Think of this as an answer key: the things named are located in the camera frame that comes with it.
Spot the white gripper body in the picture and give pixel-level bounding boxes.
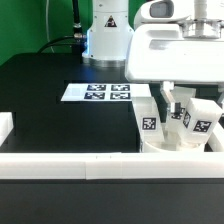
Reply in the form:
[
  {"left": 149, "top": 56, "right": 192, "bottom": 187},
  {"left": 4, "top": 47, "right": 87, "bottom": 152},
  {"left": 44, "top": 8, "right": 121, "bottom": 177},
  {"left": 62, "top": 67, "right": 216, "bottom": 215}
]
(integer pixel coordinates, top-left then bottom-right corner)
[{"left": 125, "top": 0, "right": 224, "bottom": 85}]

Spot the white marker sheet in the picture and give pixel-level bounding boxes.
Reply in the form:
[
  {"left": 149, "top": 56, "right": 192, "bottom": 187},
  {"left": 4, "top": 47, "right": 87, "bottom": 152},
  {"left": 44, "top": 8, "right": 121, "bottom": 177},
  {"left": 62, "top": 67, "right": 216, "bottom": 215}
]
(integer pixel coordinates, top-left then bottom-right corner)
[{"left": 61, "top": 83, "right": 151, "bottom": 102}]

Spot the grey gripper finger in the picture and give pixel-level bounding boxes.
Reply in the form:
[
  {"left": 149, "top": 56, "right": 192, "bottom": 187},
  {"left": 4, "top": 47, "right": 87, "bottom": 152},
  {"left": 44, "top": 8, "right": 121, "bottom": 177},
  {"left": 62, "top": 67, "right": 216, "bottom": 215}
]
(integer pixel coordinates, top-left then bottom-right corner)
[
  {"left": 160, "top": 81, "right": 181, "bottom": 115},
  {"left": 217, "top": 83, "right": 224, "bottom": 107}
]

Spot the white left fence bar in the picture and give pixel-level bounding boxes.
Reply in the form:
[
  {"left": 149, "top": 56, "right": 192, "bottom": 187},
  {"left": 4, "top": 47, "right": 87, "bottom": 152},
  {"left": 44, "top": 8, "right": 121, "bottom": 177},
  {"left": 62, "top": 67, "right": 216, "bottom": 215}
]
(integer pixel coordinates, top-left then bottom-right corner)
[{"left": 0, "top": 112, "right": 14, "bottom": 146}]

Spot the thin white cable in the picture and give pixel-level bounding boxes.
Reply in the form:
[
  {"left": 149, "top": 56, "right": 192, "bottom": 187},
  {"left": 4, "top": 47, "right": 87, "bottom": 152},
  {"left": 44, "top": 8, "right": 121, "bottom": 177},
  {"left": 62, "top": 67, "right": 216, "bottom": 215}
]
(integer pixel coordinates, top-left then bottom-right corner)
[{"left": 45, "top": 0, "right": 55, "bottom": 54}]

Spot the white front fence bar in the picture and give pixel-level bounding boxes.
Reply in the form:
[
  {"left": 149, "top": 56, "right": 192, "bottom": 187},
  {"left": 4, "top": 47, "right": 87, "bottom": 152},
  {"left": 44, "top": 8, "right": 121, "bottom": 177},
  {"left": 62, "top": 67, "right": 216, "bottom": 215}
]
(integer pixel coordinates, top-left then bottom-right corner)
[{"left": 0, "top": 152, "right": 224, "bottom": 180}]

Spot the black cable with connector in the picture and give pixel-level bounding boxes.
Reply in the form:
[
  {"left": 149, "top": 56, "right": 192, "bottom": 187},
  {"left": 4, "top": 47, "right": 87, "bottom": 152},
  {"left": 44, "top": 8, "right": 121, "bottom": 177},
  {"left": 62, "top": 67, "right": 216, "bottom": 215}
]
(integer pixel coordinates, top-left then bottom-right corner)
[{"left": 36, "top": 0, "right": 88, "bottom": 54}]

